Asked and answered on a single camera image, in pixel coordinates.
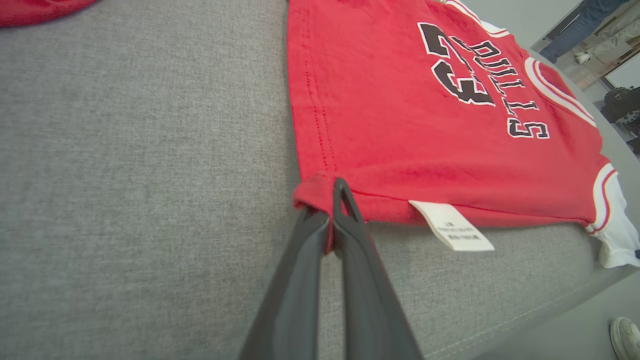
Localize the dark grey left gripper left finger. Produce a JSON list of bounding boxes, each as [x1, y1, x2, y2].
[[239, 207, 332, 360]]

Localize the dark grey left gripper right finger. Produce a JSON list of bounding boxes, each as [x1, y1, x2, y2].
[[332, 177, 424, 360]]

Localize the red Bulls 23 jersey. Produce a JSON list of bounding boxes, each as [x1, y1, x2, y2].
[[287, 0, 640, 269]]

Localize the red shorts with white stripe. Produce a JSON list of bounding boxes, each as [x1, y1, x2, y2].
[[0, 0, 98, 28]]

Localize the white sneaker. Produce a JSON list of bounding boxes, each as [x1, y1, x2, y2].
[[610, 317, 640, 360]]

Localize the black bulky object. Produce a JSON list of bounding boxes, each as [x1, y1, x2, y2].
[[600, 86, 640, 137]]

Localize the person in blue jeans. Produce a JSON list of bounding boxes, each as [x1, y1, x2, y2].
[[539, 0, 631, 64]]

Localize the person in beige trousers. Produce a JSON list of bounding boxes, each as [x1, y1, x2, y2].
[[574, 2, 640, 65]]

